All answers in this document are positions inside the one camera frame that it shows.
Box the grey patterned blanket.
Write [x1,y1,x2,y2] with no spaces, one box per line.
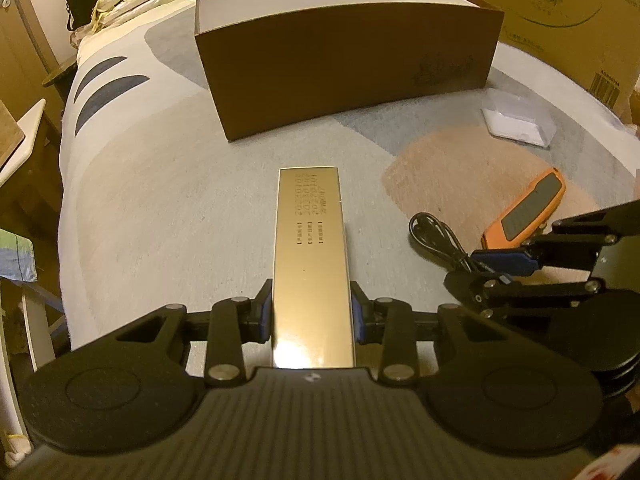
[59,0,640,351]

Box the white side table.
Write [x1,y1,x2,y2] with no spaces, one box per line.
[0,99,47,186]

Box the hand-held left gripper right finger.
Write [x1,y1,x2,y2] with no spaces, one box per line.
[350,280,516,387]

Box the gold carton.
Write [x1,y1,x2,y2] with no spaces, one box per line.
[271,165,357,370]

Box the black cable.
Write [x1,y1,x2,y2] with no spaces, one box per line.
[408,211,483,273]

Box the plaid cloth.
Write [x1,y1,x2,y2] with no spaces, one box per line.
[0,227,38,283]

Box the red and white packet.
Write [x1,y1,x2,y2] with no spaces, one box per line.
[585,445,640,480]

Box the small cardboard box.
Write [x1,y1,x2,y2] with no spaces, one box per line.
[0,100,26,168]

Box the brown cardboard box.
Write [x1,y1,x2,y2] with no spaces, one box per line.
[194,0,505,142]

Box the orange and grey device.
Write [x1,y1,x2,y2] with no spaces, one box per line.
[481,167,567,251]

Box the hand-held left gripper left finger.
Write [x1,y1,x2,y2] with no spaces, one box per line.
[117,279,274,387]

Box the large cardboard carton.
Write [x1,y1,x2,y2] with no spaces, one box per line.
[457,0,640,116]

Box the clear plastic case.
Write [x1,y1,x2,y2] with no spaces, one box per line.
[481,88,556,148]

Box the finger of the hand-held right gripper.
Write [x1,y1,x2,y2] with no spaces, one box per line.
[444,270,607,321]
[472,201,640,281]

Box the dark wooden bedside table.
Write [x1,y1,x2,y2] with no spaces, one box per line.
[42,55,78,101]

